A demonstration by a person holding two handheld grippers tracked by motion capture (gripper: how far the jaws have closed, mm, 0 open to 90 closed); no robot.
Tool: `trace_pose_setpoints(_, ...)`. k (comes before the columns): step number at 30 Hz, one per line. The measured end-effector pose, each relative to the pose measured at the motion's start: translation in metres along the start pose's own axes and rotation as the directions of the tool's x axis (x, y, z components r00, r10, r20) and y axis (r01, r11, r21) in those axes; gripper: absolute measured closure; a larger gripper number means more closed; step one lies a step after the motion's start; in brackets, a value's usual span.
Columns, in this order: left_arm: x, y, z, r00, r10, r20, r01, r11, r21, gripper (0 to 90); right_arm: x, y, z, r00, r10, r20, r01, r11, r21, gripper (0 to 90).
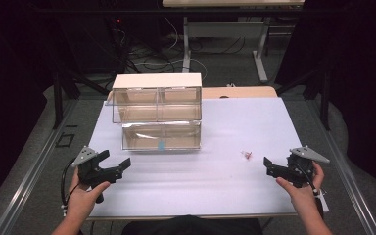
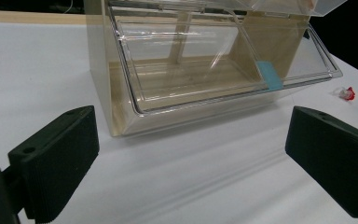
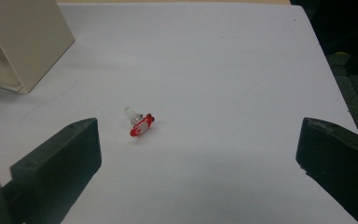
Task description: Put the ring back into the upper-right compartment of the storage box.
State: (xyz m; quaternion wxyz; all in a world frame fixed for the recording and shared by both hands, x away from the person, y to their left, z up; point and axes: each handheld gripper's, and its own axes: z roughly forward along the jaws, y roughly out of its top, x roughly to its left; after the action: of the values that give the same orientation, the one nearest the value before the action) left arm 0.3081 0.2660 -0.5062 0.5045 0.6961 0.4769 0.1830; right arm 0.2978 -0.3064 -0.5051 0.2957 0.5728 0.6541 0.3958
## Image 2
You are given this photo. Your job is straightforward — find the small red and clear candy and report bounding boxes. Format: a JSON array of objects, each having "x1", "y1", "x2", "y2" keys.
[{"x1": 333, "y1": 86, "x2": 356, "y2": 102}]

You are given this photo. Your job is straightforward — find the blue tape strip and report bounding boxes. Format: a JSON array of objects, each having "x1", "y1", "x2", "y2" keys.
[{"x1": 255, "y1": 61, "x2": 284, "y2": 92}]

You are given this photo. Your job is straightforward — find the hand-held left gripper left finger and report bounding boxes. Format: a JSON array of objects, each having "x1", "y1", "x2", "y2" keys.
[{"x1": 7, "y1": 105, "x2": 101, "y2": 224}]

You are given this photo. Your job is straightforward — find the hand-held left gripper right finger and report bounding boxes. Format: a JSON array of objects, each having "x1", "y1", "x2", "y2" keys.
[{"x1": 284, "y1": 105, "x2": 358, "y2": 222}]

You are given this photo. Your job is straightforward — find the clear acrylic display case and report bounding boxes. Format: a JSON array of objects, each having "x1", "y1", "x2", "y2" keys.
[{"x1": 84, "y1": 0, "x2": 349, "y2": 138}]

